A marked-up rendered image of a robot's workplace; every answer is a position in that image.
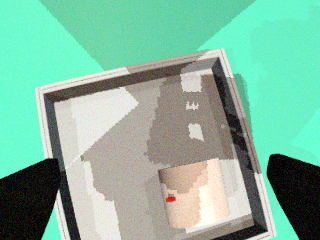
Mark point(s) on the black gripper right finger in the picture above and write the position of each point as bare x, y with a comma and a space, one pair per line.
297, 188

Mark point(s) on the beige cylinder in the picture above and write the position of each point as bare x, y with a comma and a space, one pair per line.
194, 194

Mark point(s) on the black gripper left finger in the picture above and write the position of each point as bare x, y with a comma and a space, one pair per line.
27, 199

